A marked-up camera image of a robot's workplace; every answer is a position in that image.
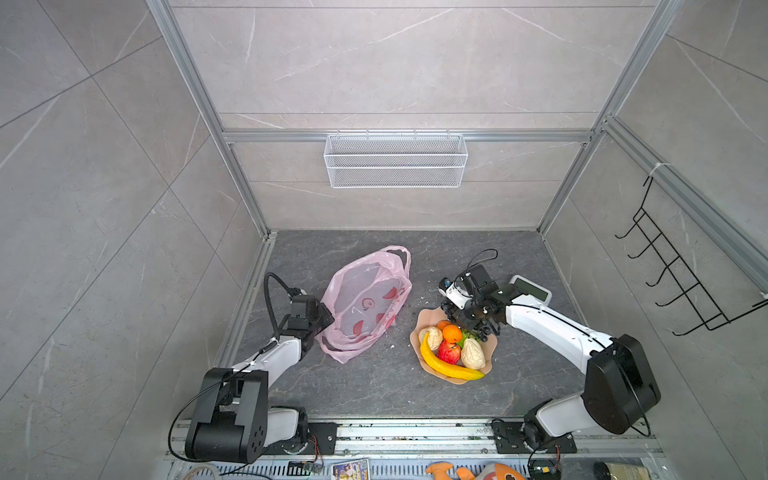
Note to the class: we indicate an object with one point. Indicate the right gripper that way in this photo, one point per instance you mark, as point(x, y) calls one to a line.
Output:
point(464, 321)

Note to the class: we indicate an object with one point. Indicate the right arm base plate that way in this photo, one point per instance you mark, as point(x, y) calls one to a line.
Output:
point(519, 437)

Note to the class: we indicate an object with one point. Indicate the beige fake fruit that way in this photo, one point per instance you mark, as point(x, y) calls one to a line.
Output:
point(433, 337)

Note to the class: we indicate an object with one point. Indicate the red fake strawberry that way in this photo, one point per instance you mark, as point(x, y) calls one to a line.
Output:
point(449, 353)

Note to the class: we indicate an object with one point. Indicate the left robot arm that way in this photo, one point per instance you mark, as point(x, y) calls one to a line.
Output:
point(233, 420)

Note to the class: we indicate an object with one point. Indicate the yellow fake banana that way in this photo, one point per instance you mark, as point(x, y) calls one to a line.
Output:
point(448, 370)

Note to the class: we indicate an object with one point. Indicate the dark bottle with label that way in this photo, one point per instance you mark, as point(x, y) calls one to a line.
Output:
point(620, 471)

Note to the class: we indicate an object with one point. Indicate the green fake fruit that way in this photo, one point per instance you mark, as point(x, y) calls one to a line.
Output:
point(466, 335)

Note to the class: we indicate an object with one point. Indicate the beige fake pear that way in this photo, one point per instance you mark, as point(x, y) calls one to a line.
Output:
point(472, 354)

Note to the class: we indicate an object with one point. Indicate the colourful card packet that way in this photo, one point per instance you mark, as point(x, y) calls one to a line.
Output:
point(358, 469)

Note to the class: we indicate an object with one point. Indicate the pink plastic bag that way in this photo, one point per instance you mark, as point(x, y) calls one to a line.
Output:
point(364, 299)

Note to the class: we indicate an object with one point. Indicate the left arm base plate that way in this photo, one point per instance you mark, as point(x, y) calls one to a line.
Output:
point(320, 439)

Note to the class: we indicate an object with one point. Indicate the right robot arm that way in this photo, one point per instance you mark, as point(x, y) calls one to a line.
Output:
point(620, 387)

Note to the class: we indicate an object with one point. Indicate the white digital timer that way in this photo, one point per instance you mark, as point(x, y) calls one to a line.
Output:
point(531, 288)

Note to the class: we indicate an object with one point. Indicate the black wire hook rack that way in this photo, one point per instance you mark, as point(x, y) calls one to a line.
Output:
point(708, 314)

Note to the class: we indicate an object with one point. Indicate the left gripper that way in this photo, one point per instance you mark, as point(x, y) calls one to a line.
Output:
point(319, 309)

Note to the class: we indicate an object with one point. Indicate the white wire mesh basket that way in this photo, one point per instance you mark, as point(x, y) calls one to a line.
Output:
point(415, 160)

